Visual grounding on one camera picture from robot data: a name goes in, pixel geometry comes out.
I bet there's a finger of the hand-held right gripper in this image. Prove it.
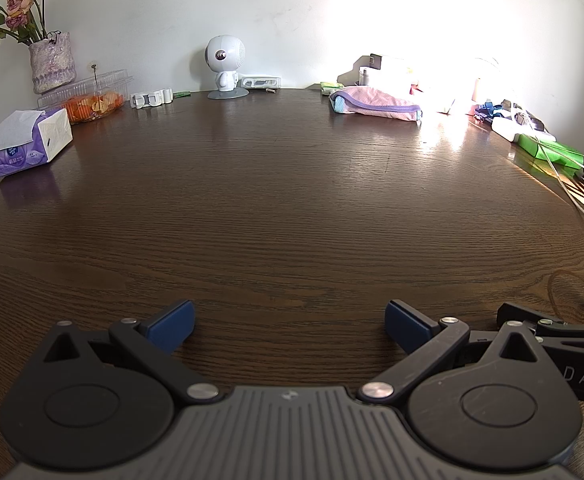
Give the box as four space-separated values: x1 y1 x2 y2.
497 302 584 352

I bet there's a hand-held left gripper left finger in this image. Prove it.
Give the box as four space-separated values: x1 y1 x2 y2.
42 300 225 405

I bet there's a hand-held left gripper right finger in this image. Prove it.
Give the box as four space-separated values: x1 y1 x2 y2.
357 300 548 405

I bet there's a pink blue purple-trimmed garment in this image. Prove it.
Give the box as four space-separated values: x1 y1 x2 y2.
328 86 423 123

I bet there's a green box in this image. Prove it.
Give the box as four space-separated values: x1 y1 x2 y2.
517 132 584 176

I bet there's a white power strip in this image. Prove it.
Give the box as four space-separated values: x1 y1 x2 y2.
491 116 558 143

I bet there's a blue toy car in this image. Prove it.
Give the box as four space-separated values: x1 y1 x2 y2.
474 102 503 122

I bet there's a purple tissue box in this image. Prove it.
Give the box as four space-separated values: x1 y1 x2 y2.
0 108 74 179

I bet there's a clear plastic snack container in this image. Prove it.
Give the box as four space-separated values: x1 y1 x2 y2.
36 68 135 125

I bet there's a white clear plastic case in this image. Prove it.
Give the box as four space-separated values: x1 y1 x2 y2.
241 75 283 90

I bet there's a dark grey small box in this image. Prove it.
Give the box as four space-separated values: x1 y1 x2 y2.
369 53 405 71

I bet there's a pale textured vase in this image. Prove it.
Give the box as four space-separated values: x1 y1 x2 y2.
28 31 77 95

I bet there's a white robot-shaped camera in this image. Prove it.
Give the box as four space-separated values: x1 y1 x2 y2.
205 35 251 100

